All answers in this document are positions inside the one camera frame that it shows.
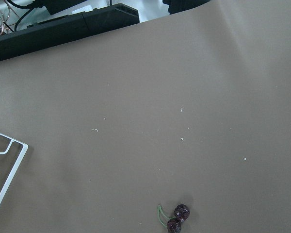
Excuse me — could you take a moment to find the dark red cherry pair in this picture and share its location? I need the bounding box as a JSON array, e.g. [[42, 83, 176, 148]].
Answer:
[[157, 204, 191, 233]]

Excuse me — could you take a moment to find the black power strip bar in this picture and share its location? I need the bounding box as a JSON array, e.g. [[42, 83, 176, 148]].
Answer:
[[0, 3, 140, 61]]

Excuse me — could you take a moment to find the white wire cup rack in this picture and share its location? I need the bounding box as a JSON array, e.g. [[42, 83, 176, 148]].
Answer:
[[0, 133, 29, 205]]

